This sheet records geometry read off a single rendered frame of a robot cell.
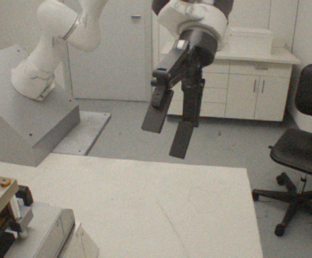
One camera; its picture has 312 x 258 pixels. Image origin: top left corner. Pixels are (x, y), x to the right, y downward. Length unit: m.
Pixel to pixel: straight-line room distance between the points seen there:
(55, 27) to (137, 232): 0.73
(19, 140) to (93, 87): 2.70
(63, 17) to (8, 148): 0.52
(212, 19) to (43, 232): 0.47
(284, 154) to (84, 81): 2.67
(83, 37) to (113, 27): 2.41
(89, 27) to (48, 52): 0.18
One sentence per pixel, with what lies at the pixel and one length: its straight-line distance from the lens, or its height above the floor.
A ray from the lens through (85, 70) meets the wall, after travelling 3.74.
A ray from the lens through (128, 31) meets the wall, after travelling 3.48.
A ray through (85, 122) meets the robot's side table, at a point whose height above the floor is 0.75.
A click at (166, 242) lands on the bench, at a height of 0.75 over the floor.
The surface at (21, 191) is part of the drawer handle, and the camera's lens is 0.62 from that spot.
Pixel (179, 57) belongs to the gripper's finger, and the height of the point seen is 1.26.
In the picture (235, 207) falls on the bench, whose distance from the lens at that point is 0.95.
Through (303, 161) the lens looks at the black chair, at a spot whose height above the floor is 0.48.
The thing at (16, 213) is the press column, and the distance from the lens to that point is 0.49.
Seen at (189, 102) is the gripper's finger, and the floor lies 1.15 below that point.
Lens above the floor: 1.36
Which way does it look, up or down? 27 degrees down
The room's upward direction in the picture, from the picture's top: straight up
